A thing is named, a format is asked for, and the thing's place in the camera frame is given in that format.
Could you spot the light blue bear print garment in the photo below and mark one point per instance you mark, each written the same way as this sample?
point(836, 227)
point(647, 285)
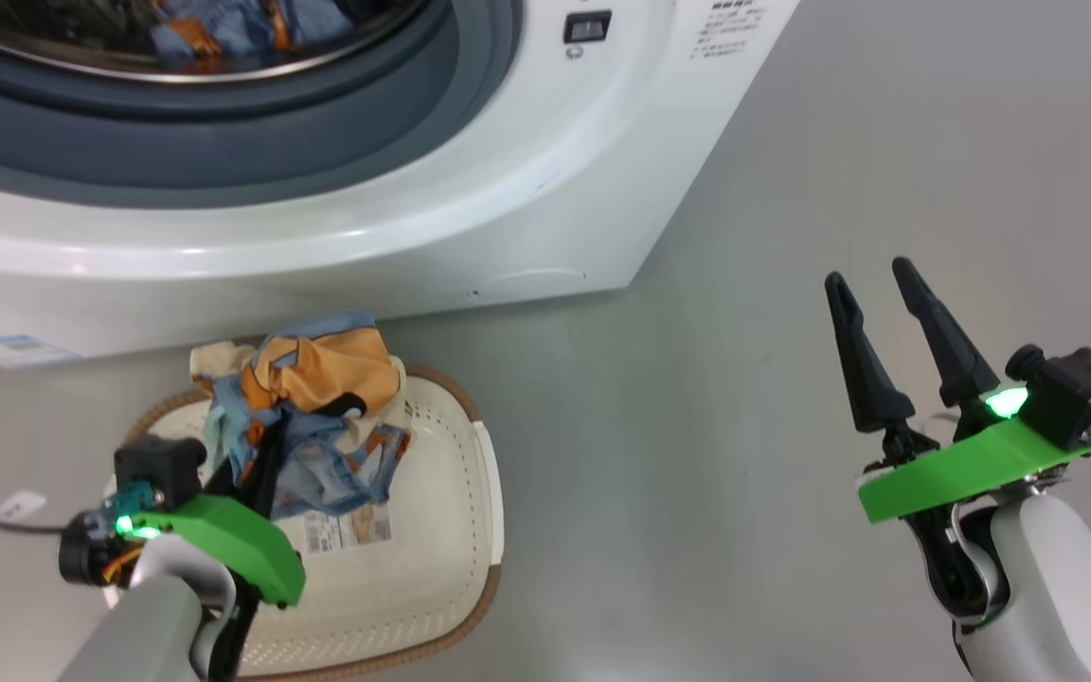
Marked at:
point(233, 28)

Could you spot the cream basket with brown rim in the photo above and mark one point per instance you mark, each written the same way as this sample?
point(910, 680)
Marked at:
point(432, 530)

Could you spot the grey rubber door gasket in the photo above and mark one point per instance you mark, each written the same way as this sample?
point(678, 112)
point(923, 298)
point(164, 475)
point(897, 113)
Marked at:
point(223, 133)

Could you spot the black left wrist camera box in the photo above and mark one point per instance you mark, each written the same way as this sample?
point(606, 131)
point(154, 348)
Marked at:
point(162, 469)

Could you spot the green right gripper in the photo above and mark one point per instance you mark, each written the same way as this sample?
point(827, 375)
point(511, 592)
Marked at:
point(962, 469)

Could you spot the blue energy label sticker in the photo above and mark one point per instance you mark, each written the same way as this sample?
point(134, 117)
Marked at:
point(10, 350)

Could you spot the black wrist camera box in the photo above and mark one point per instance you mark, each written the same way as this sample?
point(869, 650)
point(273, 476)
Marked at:
point(1081, 393)
point(162, 469)

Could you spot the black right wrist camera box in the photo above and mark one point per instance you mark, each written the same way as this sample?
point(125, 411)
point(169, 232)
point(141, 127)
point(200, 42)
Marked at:
point(1081, 393)

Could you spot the white front-load washing machine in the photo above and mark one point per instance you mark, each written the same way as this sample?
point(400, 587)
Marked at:
point(413, 237)

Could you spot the black door latch slot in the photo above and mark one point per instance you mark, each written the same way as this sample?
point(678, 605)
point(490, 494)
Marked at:
point(587, 26)

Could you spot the paper basket label sticker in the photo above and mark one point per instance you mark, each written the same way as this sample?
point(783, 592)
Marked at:
point(347, 529)

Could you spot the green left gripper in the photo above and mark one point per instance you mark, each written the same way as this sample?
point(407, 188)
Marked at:
point(233, 540)

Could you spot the steel washing machine drum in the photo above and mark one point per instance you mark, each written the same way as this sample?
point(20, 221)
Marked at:
point(53, 43)

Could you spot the blue and orange print garment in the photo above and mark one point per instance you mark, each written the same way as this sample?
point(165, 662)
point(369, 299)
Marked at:
point(328, 369)

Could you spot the round white filter cover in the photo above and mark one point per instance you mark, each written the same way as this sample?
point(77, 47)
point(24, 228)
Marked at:
point(531, 281)

